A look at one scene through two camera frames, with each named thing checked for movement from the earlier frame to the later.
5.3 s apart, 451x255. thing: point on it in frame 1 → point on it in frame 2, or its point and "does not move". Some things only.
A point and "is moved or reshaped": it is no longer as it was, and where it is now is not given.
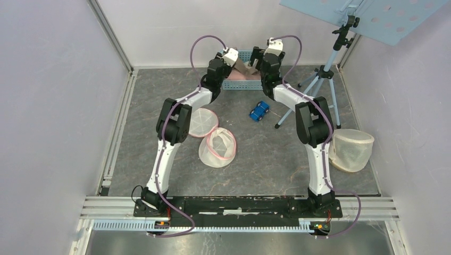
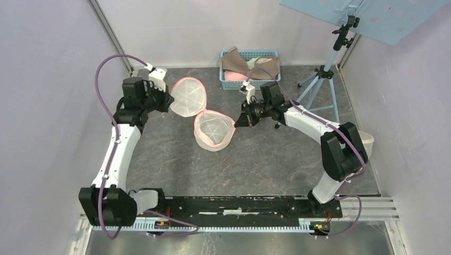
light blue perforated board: x=390 y=21 does not move
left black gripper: x=228 y=67 → x=168 y=100
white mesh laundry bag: x=218 y=148 is moved or reshaped
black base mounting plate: x=236 y=212 does not move
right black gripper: x=257 y=53 → x=243 y=120
